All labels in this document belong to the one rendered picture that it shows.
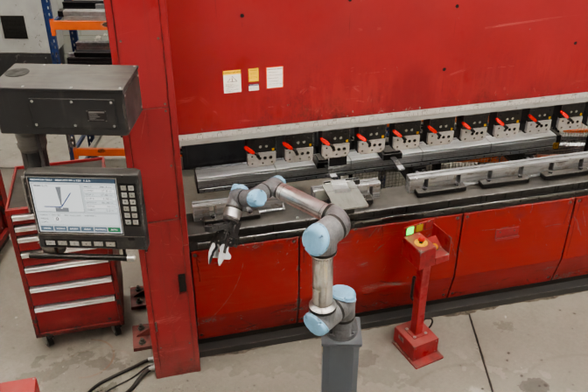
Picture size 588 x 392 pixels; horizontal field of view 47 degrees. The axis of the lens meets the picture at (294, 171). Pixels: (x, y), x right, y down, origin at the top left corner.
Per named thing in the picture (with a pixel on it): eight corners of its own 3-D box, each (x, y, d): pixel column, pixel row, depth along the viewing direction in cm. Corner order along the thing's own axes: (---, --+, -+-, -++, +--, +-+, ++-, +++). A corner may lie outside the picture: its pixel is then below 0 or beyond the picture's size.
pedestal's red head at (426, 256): (418, 270, 362) (422, 242, 353) (401, 254, 375) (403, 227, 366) (448, 260, 370) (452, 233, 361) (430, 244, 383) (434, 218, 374)
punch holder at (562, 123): (556, 131, 391) (563, 105, 383) (549, 124, 398) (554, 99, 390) (580, 128, 394) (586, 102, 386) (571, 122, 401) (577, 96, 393)
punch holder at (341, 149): (322, 158, 362) (323, 131, 354) (318, 151, 370) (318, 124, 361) (349, 156, 365) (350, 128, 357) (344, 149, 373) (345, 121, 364)
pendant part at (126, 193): (39, 248, 282) (23, 172, 265) (50, 231, 293) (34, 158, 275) (147, 250, 281) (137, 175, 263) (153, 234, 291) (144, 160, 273)
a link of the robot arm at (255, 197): (269, 183, 291) (253, 183, 299) (251, 193, 284) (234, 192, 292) (275, 199, 293) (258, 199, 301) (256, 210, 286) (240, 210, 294)
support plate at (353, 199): (335, 211, 352) (335, 209, 352) (321, 185, 374) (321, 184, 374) (368, 206, 356) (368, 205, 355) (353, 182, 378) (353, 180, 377)
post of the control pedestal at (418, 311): (415, 336, 396) (423, 261, 369) (409, 330, 400) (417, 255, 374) (423, 332, 398) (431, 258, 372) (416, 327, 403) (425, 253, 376)
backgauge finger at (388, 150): (392, 173, 387) (392, 165, 385) (376, 152, 409) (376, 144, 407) (411, 171, 390) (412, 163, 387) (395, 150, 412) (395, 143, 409)
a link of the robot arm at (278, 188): (363, 209, 275) (274, 167, 303) (346, 220, 268) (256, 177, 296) (361, 232, 281) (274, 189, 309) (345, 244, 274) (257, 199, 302)
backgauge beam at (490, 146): (198, 194, 387) (196, 178, 382) (194, 182, 399) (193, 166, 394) (558, 150, 434) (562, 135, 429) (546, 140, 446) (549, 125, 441)
